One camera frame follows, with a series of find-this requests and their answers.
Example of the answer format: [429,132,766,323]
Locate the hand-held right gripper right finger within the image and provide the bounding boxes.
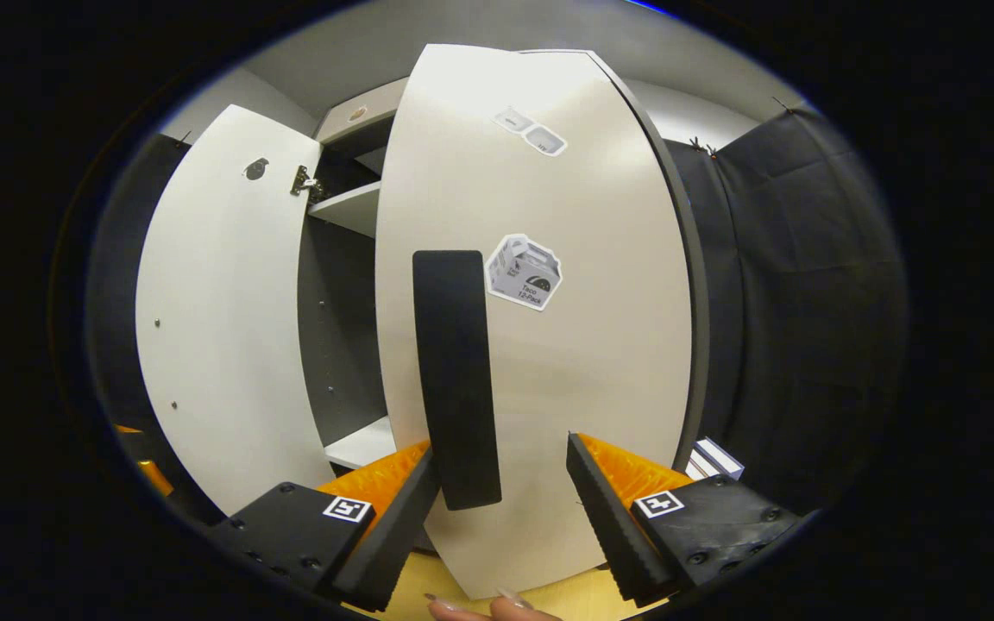
[566,433,802,606]

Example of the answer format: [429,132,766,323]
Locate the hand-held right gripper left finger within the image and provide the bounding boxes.
[208,440,444,612]

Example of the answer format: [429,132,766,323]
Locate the white cabinet door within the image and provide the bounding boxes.
[135,103,338,517]
[374,43,712,600]

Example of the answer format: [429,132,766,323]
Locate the metal door hinge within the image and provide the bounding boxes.
[290,166,325,204]

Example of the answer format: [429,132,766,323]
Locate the beige cabinet drawer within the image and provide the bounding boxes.
[314,78,412,146]

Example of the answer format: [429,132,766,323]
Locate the black backdrop cloth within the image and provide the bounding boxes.
[87,108,908,518]

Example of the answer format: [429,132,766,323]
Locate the wide black door handle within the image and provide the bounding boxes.
[412,250,503,511]

